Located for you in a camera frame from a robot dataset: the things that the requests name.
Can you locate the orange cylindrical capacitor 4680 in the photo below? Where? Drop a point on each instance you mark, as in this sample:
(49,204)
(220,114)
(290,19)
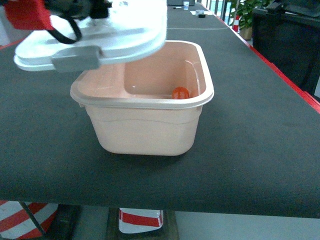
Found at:
(180,93)

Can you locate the black felt table mat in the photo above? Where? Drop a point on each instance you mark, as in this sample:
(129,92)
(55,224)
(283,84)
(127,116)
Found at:
(256,150)

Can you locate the small white cup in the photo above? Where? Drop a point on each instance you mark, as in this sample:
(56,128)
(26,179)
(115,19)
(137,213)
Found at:
(186,5)

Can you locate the red white traffic cone left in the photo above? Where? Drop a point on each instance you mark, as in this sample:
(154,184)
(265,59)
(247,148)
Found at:
(27,220)

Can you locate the white box lid grey latch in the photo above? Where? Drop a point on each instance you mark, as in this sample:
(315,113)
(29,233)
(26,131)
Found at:
(90,33)

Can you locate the potted green plant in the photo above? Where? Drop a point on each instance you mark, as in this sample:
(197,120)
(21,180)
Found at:
(244,9)

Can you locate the pink plastic storage box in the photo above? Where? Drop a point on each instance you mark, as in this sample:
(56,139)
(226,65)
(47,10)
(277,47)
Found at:
(130,104)

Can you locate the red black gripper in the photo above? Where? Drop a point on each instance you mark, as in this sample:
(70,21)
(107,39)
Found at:
(27,14)

